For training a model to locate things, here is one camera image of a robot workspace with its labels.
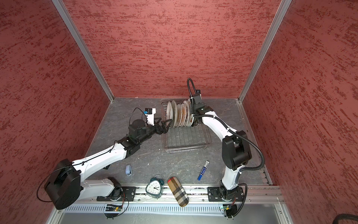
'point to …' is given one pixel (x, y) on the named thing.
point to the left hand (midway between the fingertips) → (167, 121)
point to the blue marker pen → (203, 170)
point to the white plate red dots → (186, 102)
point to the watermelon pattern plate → (191, 119)
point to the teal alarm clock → (154, 187)
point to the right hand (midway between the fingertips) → (195, 107)
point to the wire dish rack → (178, 139)
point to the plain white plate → (175, 114)
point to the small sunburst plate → (179, 115)
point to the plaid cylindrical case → (182, 197)
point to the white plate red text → (169, 111)
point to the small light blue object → (128, 170)
